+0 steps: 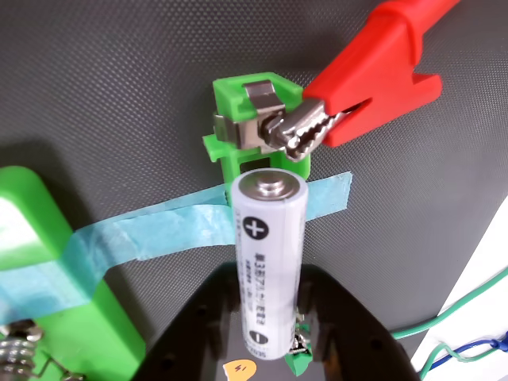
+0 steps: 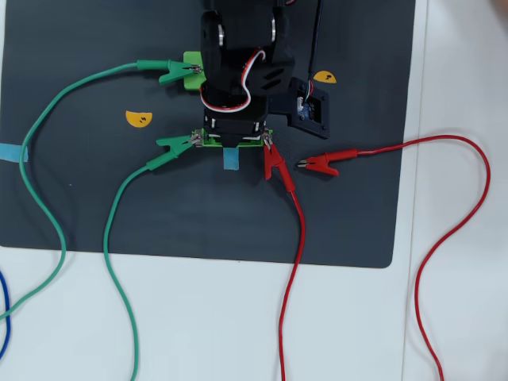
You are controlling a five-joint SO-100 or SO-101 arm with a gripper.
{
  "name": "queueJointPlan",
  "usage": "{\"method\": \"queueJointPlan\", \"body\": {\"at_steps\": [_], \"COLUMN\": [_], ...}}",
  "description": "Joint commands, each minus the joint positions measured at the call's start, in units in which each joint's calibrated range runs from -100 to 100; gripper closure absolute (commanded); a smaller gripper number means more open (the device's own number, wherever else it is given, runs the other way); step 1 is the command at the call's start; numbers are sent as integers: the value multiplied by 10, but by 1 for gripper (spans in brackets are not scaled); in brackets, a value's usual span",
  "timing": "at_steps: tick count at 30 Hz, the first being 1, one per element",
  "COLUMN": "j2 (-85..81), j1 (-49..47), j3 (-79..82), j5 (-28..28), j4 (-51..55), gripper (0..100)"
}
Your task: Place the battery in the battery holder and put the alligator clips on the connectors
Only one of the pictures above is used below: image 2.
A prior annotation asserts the red alligator clip lead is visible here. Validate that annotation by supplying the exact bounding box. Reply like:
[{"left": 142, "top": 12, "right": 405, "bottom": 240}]
[
  {"left": 262, "top": 133, "right": 306, "bottom": 381},
  {"left": 295, "top": 135, "right": 491, "bottom": 381}
]

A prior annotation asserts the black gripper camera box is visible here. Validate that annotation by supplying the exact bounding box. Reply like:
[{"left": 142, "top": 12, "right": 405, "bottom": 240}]
[{"left": 269, "top": 77, "right": 332, "bottom": 140}]

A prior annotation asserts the dark grey work mat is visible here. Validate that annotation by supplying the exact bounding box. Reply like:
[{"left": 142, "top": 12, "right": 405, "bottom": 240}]
[{"left": 0, "top": 0, "right": 417, "bottom": 269}]

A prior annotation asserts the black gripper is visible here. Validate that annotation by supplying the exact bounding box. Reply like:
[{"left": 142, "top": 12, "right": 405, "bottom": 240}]
[{"left": 200, "top": 79, "right": 271, "bottom": 151}]

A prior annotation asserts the blue cable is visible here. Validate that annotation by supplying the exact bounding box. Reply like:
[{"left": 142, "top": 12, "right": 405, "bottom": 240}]
[{"left": 0, "top": 271, "right": 12, "bottom": 357}]

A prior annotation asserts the short blue tape strip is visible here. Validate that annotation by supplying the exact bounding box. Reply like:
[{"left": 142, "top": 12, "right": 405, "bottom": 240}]
[{"left": 0, "top": 143, "right": 29, "bottom": 163}]

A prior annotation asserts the black camera cable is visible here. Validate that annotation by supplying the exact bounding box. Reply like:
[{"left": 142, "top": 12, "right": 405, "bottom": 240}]
[{"left": 307, "top": 0, "right": 323, "bottom": 87}]

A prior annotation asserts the green battery holder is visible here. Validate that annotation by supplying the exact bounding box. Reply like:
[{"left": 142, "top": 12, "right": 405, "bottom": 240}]
[{"left": 191, "top": 126, "right": 274, "bottom": 148}]

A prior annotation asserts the green connector block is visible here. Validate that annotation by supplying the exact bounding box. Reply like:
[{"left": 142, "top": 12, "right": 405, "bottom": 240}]
[{"left": 183, "top": 52, "right": 207, "bottom": 91}]

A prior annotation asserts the long blue tape strip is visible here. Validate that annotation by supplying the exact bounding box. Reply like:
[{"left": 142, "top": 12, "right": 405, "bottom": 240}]
[{"left": 223, "top": 147, "right": 241, "bottom": 171}]

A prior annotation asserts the red white black servo wire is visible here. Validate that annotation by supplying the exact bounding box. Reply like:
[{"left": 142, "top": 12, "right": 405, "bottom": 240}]
[{"left": 200, "top": 49, "right": 267, "bottom": 113}]

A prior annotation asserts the green alligator clip lead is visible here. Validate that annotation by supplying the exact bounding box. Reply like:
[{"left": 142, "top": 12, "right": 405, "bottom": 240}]
[
  {"left": 102, "top": 134, "right": 195, "bottom": 381},
  {"left": 0, "top": 59, "right": 202, "bottom": 321}
]

